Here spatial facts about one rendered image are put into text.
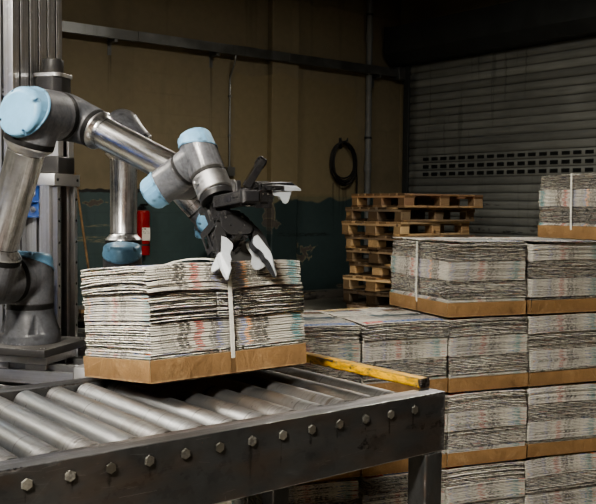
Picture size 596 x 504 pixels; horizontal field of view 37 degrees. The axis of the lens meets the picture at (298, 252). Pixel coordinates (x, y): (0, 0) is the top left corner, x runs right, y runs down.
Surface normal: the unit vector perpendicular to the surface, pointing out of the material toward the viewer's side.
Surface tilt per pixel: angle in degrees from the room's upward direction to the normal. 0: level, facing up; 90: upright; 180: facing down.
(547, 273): 90
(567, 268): 90
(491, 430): 90
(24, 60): 90
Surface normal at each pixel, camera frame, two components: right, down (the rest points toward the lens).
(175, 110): 0.62, 0.05
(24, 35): 0.96, 0.03
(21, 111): -0.40, -0.08
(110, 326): -0.78, 0.03
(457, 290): 0.37, 0.05
